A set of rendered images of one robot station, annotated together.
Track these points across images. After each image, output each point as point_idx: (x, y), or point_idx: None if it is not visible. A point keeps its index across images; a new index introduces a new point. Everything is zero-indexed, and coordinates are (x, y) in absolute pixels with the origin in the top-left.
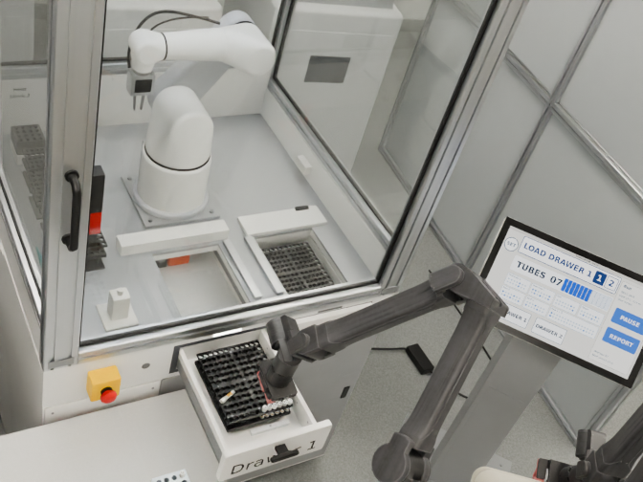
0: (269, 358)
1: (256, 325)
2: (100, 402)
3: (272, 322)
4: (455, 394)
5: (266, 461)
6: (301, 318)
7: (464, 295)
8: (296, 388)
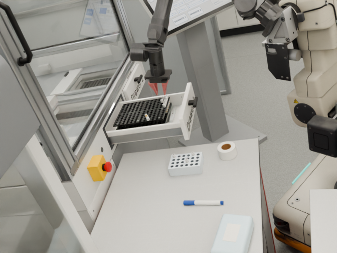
0: None
1: (117, 98)
2: (103, 188)
3: (131, 51)
4: None
5: (191, 117)
6: (126, 85)
7: None
8: (169, 69)
